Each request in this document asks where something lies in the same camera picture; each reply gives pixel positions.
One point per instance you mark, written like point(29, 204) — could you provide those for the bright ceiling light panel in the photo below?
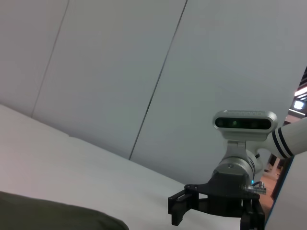
point(298, 104)

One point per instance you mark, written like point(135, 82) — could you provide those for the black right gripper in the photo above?
point(227, 194)

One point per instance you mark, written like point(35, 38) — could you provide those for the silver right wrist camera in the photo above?
point(244, 124)

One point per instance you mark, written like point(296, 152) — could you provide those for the dark green t-shirt pink print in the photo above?
point(48, 213)

